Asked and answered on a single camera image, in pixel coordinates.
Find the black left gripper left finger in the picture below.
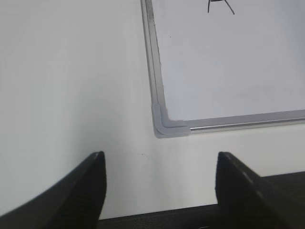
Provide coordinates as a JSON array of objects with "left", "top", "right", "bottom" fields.
[{"left": 0, "top": 152, "right": 106, "bottom": 229}]

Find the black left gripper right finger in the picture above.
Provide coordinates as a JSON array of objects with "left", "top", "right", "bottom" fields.
[{"left": 215, "top": 152, "right": 305, "bottom": 229}]

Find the white board with aluminium frame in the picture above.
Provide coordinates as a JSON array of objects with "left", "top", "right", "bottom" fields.
[{"left": 141, "top": 0, "right": 305, "bottom": 138}]

